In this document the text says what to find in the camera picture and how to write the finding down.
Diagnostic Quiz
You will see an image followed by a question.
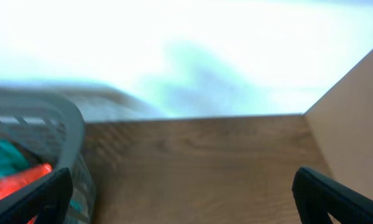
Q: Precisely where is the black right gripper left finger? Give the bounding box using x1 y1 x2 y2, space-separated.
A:
0 167 73 224

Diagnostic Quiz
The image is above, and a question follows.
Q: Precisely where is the green Nescafe 3-in-1 bag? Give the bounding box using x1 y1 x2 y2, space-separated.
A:
0 140 31 178

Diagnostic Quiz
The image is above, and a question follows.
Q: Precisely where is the orange spaghetti packet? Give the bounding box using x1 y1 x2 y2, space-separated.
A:
0 164 53 224

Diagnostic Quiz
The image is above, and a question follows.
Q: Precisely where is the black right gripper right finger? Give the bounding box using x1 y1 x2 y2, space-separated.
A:
292 166 373 224

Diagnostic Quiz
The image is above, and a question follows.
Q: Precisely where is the grey plastic basket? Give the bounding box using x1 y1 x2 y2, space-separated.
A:
0 90 96 223

